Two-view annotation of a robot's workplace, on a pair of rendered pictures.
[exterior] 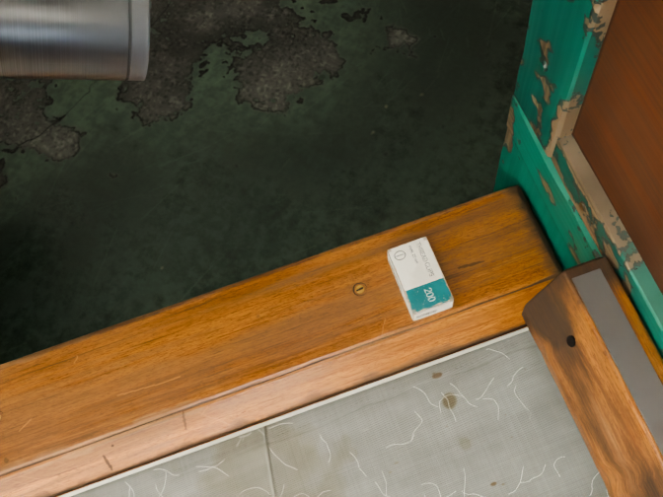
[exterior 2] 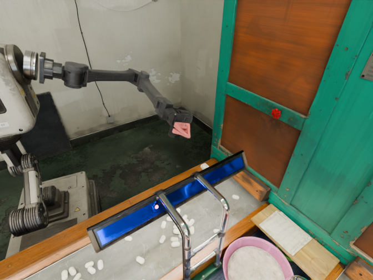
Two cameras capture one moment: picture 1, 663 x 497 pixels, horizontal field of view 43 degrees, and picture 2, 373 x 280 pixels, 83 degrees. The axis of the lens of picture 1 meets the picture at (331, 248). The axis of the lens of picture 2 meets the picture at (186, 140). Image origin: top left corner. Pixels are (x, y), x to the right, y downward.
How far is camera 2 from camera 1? 72 cm
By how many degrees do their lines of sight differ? 33
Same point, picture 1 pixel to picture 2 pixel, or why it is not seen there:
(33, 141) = (107, 195)
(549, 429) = (228, 183)
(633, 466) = (240, 175)
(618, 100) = (225, 135)
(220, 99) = (145, 181)
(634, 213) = (230, 148)
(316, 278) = (191, 170)
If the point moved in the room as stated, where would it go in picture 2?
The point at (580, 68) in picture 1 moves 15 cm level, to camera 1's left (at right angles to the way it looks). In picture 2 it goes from (220, 133) to (197, 140)
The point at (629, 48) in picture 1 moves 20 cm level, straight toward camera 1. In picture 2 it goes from (225, 128) to (224, 150)
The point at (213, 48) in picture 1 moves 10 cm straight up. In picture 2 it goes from (142, 173) to (141, 166)
